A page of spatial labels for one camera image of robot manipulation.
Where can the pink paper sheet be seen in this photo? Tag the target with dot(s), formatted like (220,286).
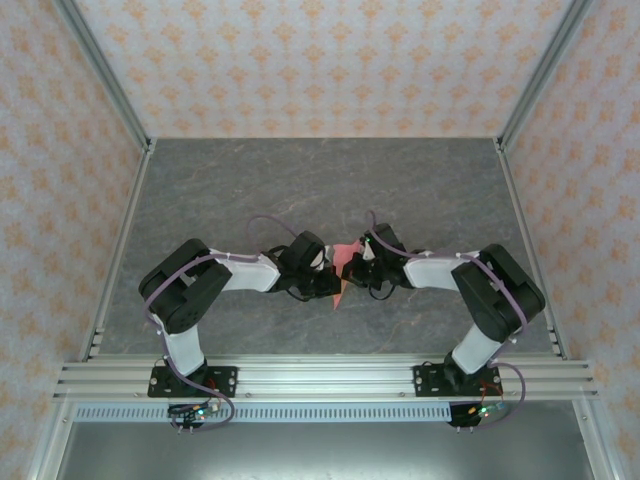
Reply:
(342,257)

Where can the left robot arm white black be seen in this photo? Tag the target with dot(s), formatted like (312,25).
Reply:
(187,290)

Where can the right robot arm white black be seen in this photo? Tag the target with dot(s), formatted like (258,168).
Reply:
(500,295)

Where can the grey metal panel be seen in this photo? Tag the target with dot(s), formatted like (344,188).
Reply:
(325,450)

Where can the right controller board with LEDs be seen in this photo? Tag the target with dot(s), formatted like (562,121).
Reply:
(482,411)

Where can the controller board with leds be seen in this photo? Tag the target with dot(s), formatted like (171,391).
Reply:
(482,411)
(200,412)

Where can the left controller board with LEDs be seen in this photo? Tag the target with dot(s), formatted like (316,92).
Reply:
(200,412)

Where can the aluminium mounting rail beam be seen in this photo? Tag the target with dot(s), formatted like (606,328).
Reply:
(325,375)

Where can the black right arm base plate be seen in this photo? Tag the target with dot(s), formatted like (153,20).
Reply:
(425,380)

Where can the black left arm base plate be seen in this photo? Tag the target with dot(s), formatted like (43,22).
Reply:
(225,380)

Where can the aluminium table side rail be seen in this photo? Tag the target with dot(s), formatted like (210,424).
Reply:
(516,200)
(120,250)

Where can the aluminium frame post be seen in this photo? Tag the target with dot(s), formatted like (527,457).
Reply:
(107,75)
(539,75)

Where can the aluminium frame leg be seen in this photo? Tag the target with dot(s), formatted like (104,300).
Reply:
(595,445)
(50,445)

